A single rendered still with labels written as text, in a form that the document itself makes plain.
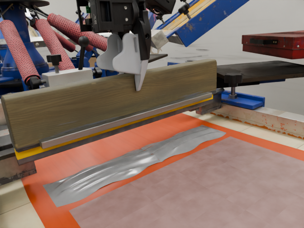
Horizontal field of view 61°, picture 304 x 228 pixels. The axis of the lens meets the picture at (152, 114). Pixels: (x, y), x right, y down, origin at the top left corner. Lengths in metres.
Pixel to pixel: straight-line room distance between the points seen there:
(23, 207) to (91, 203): 0.09
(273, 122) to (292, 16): 1.94
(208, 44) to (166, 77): 2.51
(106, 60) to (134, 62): 0.06
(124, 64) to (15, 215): 0.26
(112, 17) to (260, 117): 0.38
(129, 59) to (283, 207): 0.29
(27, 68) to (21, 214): 0.59
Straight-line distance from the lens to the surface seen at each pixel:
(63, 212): 0.38
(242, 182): 0.41
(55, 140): 0.38
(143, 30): 0.40
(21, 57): 0.95
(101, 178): 0.42
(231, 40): 2.79
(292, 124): 0.58
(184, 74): 0.51
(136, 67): 0.41
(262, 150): 0.51
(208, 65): 0.56
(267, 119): 0.60
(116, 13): 0.40
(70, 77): 0.74
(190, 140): 0.51
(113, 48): 0.45
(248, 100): 0.65
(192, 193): 0.38
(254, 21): 2.65
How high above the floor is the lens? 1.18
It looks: 18 degrees down
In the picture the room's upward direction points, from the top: 4 degrees counter-clockwise
